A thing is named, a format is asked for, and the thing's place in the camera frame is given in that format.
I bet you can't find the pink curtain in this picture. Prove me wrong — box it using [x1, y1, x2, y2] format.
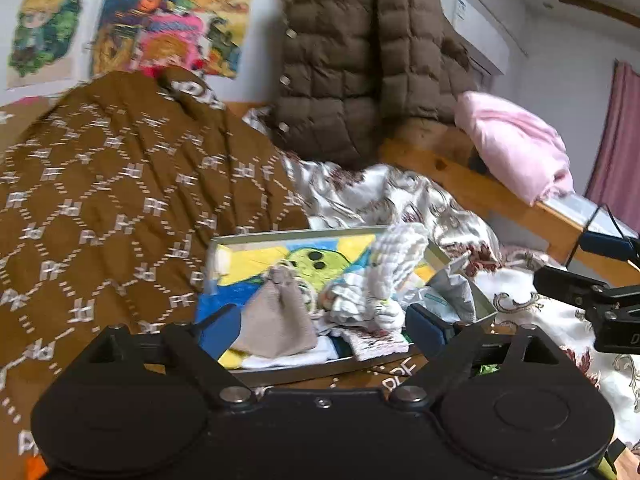
[585, 60, 640, 221]

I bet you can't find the black cable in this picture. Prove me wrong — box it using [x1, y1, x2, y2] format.
[565, 202, 633, 271]

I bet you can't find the white knitted sock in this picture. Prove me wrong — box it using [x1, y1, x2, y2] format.
[360, 222, 431, 333]

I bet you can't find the patterned knitted cloth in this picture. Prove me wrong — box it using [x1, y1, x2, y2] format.
[345, 330, 408, 361]

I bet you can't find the pink blanket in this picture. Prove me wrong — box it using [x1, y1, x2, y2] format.
[455, 91, 576, 206]

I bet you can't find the group of colourful wall drawings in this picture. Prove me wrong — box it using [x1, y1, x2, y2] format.
[7, 0, 311, 91]

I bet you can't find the beige drawstring pouch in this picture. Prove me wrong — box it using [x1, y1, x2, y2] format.
[232, 265, 318, 358]

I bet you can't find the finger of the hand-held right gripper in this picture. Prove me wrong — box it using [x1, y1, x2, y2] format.
[532, 265, 611, 307]
[579, 230, 640, 264]

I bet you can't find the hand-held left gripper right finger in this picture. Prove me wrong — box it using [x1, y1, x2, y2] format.
[389, 304, 573, 407]

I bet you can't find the brown patterned quilt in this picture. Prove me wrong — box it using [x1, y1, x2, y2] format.
[0, 67, 431, 480]

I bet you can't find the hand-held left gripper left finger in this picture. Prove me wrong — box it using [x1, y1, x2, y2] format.
[75, 304, 256, 407]

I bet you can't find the white air conditioner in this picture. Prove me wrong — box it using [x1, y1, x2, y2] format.
[435, 0, 511, 76]

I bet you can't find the grey printed cloth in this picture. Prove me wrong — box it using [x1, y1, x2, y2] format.
[422, 252, 478, 323]

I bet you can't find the white floral bedsheet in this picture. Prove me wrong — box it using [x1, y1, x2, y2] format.
[242, 107, 640, 456]

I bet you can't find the colourful cartoon storage box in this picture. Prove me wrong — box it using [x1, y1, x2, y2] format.
[202, 225, 498, 376]

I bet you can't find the wooden bed frame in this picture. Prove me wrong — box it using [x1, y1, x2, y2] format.
[225, 100, 640, 281]

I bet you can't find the yellow white sock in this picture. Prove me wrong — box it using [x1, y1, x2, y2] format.
[220, 335, 343, 370]

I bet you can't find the brown puffer jacket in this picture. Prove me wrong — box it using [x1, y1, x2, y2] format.
[267, 0, 481, 171]

